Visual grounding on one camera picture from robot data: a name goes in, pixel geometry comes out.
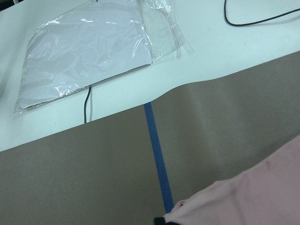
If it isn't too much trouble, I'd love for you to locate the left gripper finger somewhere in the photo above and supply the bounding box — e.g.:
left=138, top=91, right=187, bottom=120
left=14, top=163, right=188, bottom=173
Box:
left=154, top=217, right=178, bottom=225

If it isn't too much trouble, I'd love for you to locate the pink Snoopy t-shirt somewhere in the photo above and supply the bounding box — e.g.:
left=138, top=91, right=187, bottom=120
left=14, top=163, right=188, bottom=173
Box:
left=164, top=136, right=300, bottom=225

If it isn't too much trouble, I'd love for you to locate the clear plastic bag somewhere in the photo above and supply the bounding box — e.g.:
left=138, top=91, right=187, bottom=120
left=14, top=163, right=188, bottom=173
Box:
left=13, top=0, right=192, bottom=115

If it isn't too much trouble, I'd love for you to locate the black table cable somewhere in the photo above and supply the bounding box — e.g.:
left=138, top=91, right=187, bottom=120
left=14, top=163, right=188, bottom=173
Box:
left=223, top=0, right=300, bottom=27

